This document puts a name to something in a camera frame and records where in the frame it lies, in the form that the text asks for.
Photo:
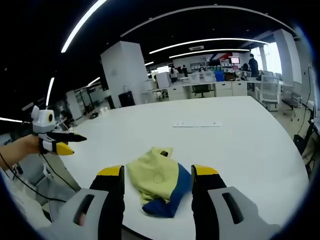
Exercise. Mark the person's white clothing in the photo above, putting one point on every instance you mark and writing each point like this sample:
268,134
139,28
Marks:
20,212

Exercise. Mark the white desk cabinet row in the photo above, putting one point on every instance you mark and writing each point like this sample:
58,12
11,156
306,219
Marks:
217,89

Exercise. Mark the white mesh office chair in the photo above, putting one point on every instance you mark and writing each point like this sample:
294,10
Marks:
270,91

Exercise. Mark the short ceiling light strip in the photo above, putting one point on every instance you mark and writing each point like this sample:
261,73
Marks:
50,91

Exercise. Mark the long ceiling light strip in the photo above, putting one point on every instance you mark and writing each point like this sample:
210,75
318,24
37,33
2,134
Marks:
83,25

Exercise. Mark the person's left hand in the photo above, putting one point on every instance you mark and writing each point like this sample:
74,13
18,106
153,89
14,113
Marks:
33,144

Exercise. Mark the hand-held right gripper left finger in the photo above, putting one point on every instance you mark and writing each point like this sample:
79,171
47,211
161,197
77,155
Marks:
105,207

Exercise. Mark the white table socket strip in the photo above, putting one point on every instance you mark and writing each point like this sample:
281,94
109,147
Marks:
197,124

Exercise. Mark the curved ceiling light strip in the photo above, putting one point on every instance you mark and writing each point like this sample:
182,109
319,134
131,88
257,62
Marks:
207,43

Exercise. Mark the black cabinet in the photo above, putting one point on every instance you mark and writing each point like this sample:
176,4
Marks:
126,99

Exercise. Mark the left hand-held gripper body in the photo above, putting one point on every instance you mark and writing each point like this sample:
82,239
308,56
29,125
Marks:
43,121

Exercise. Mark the yellow and blue garment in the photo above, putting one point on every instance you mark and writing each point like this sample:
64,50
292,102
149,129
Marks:
160,180

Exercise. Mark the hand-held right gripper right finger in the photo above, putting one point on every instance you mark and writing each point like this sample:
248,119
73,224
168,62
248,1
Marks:
207,207

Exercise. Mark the blue container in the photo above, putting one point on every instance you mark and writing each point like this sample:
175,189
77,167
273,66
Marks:
219,75

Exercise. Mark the white square pillar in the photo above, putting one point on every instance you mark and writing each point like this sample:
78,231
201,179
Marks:
125,72

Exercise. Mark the black office chair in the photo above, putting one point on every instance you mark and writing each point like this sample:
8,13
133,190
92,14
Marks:
200,90

